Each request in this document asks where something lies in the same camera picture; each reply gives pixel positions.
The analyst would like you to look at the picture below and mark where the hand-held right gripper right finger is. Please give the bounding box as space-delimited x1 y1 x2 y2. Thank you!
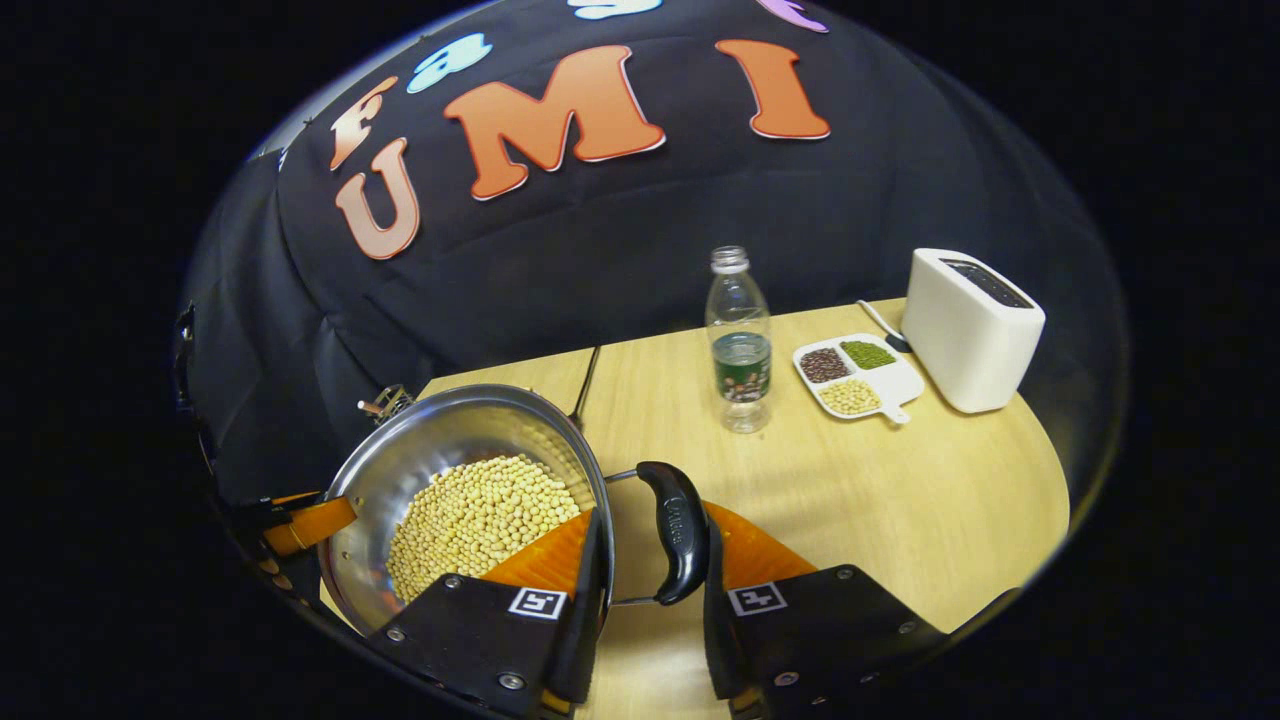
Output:
700 500 951 719

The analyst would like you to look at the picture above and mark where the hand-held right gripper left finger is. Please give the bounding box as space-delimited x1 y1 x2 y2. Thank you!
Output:
370 505 613 719

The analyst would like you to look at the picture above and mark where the stainless steel pot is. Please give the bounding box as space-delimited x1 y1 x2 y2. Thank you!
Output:
318 383 713 636

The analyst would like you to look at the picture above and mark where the pile of yellow soybeans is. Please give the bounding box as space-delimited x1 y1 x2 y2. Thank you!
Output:
387 455 583 603

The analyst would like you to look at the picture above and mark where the small metal mesh basket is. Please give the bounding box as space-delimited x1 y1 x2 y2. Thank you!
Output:
358 385 416 423

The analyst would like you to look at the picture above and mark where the white divided plate with beans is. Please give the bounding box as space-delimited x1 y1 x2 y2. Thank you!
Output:
793 333 926 425

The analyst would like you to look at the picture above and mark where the clear plastic water bottle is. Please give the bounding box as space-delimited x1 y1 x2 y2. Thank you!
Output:
705 246 773 434

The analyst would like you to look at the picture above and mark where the white and black spoon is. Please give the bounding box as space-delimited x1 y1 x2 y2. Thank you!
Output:
857 299 913 354

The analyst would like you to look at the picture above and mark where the white toaster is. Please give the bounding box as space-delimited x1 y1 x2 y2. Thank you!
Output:
902 248 1047 414

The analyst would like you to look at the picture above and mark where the black backdrop cloth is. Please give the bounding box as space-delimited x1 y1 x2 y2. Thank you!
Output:
180 0 1126 501

